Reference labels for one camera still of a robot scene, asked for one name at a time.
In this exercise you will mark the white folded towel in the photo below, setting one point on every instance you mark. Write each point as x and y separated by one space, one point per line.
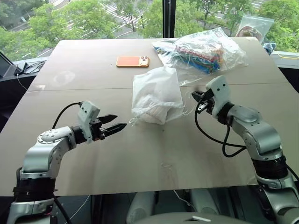
155 114

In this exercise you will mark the blue crumpled cloth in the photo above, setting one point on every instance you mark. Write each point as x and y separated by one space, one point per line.
269 47

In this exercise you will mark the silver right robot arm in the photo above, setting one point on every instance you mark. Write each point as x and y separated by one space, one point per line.
261 137

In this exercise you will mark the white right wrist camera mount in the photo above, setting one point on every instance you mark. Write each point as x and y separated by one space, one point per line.
220 93

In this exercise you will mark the clear zip bag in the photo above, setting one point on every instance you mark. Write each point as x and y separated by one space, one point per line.
257 25

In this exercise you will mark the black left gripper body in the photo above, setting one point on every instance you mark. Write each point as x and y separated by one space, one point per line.
97 131

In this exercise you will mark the grey rounded robot leg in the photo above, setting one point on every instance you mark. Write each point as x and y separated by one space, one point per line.
140 206
204 200

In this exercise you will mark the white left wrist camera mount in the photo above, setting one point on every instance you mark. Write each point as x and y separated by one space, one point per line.
86 112

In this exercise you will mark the clear plastic bag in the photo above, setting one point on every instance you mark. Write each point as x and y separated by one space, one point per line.
205 42

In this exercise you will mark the black window post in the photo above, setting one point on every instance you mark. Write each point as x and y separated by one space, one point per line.
168 18

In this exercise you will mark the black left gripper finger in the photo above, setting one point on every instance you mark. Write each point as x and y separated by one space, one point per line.
115 128
108 118

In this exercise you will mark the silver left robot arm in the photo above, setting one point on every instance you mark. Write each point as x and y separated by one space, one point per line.
39 154

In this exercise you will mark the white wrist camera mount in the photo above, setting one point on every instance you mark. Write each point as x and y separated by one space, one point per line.
220 93
86 112

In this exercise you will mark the grey robot torso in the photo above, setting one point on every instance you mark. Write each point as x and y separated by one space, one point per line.
182 219

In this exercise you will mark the orange smartphone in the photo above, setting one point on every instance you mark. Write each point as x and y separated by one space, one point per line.
130 61

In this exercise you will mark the black power adapter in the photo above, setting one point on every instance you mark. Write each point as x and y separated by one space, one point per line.
22 68

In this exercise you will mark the stack of colourful cloths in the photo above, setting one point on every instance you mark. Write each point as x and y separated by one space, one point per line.
198 58

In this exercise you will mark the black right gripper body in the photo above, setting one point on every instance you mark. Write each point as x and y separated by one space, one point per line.
208 100

